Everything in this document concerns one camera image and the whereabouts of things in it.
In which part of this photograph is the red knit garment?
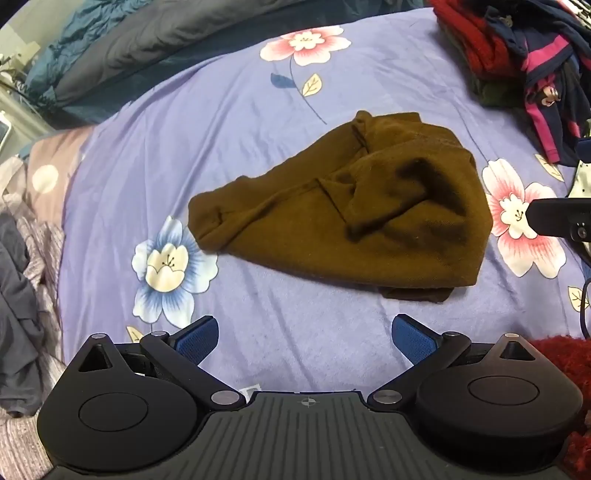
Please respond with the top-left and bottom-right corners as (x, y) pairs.
(429, 0), (532, 81)

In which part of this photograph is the heathered grey pink cloth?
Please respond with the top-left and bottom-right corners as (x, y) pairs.
(0, 157), (70, 480)

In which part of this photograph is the red fuzzy cloth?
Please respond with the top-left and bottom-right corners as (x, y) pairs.
(526, 336), (591, 474)

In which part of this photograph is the navy pink striped garment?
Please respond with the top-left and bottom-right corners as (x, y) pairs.
(485, 0), (591, 163)

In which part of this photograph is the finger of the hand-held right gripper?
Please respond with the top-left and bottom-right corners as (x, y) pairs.
(526, 198), (591, 241)

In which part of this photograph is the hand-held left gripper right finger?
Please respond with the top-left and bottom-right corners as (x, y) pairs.
(367, 314), (541, 409)

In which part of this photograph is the dark grey garment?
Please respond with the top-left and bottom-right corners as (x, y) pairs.
(0, 215), (44, 416)

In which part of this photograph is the pink polka dot cloth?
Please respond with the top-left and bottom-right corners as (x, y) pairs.
(18, 127), (95, 227)

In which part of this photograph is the brown knit sweater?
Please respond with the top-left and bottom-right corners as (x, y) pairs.
(188, 111), (494, 303)

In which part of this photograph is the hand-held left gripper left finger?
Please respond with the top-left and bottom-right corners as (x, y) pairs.
(78, 316), (247, 409)

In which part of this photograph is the purple floral bedsheet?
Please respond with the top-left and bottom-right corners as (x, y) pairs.
(59, 7), (591, 407)

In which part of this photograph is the white patterned cloth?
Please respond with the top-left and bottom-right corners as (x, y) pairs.
(567, 161), (591, 200)

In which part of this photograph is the blue grey duvet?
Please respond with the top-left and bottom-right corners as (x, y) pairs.
(24, 0), (432, 124)

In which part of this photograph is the black cable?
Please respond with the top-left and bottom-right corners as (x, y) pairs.
(579, 277), (591, 340)

